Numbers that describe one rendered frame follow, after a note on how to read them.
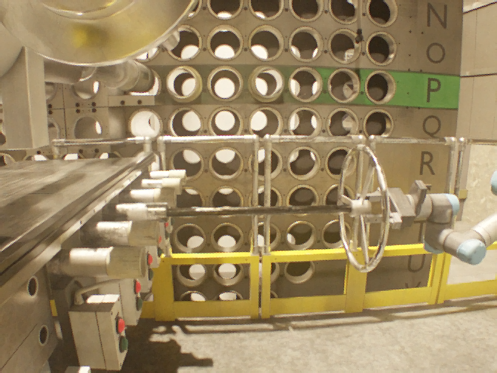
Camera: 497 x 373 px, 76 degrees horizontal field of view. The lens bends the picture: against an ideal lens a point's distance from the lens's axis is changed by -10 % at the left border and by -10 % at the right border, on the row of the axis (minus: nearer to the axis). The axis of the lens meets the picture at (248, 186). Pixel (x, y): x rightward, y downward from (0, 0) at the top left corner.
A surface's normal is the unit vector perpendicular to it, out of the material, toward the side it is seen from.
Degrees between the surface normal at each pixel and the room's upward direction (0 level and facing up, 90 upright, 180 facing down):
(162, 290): 90
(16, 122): 90
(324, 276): 90
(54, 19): 90
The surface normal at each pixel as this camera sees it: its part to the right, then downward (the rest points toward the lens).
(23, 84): 0.07, 0.22
